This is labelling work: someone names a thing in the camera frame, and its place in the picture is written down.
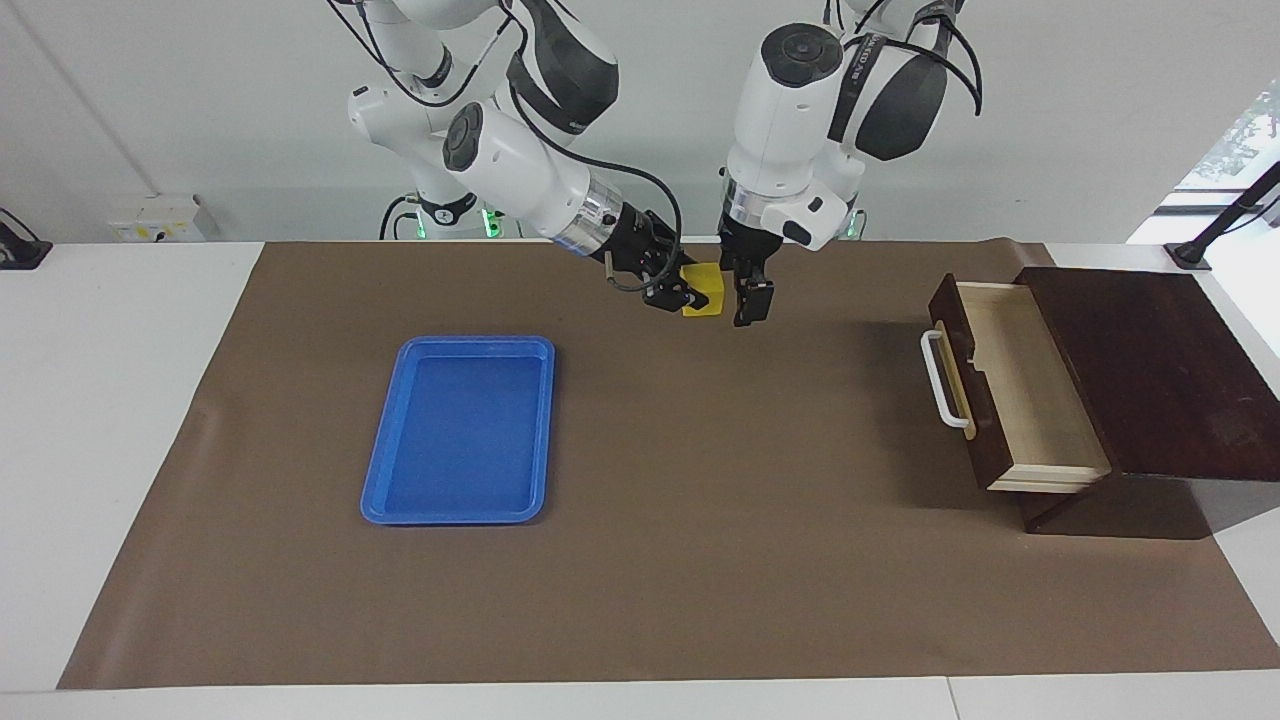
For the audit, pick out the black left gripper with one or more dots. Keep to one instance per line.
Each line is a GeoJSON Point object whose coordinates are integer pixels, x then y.
{"type": "Point", "coordinates": [750, 258]}

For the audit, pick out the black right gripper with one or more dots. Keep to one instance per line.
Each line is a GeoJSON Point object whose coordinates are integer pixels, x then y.
{"type": "Point", "coordinates": [642, 250]}

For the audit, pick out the yellow cube block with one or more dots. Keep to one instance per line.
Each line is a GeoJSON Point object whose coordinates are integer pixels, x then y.
{"type": "Point", "coordinates": [712, 285]}

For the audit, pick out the wooden drawer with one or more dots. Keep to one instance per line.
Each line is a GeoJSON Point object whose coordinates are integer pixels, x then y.
{"type": "Point", "coordinates": [1030, 400]}

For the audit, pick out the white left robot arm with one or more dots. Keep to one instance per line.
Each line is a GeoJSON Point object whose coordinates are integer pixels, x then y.
{"type": "Point", "coordinates": [790, 130]}

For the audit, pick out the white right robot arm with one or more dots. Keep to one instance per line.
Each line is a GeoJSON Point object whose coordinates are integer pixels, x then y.
{"type": "Point", "coordinates": [520, 170]}

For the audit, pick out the dark wooden drawer cabinet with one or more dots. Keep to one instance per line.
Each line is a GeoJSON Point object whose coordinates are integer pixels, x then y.
{"type": "Point", "coordinates": [1180, 380]}

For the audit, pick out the brown table mat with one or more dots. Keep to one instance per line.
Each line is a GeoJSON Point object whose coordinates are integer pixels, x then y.
{"type": "Point", "coordinates": [700, 550]}

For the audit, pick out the blue plastic tray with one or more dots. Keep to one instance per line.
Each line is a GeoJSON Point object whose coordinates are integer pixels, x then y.
{"type": "Point", "coordinates": [450, 450]}

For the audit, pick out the black clamp base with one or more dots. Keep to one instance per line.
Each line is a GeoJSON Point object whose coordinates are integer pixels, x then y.
{"type": "Point", "coordinates": [20, 255]}

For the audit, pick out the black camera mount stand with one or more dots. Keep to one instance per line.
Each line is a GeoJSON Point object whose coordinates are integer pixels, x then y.
{"type": "Point", "coordinates": [1190, 255]}

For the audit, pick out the white wall socket box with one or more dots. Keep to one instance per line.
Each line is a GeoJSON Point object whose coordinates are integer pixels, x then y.
{"type": "Point", "coordinates": [155, 220]}

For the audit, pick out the window with white frame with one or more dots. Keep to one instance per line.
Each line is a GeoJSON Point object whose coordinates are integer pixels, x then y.
{"type": "Point", "coordinates": [1250, 140]}

